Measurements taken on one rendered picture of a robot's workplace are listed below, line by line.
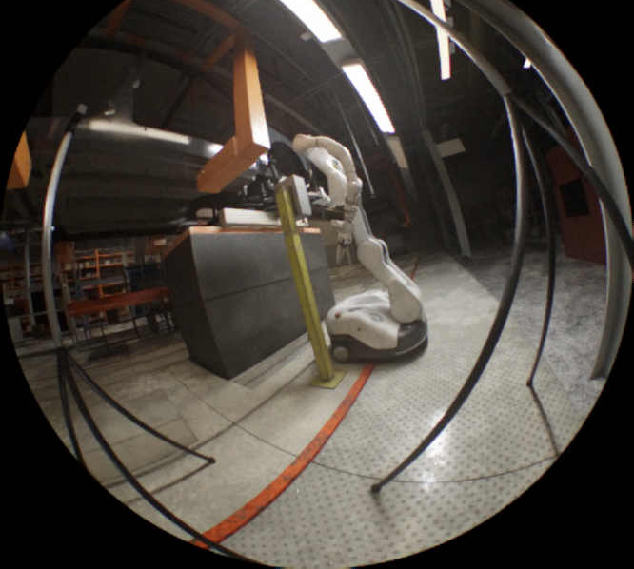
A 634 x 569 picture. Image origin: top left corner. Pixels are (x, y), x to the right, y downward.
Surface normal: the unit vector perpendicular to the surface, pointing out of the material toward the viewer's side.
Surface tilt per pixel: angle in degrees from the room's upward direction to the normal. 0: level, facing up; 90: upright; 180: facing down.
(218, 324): 90
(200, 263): 90
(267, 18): 180
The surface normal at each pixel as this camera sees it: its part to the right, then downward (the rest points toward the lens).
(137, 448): 0.82, -0.23
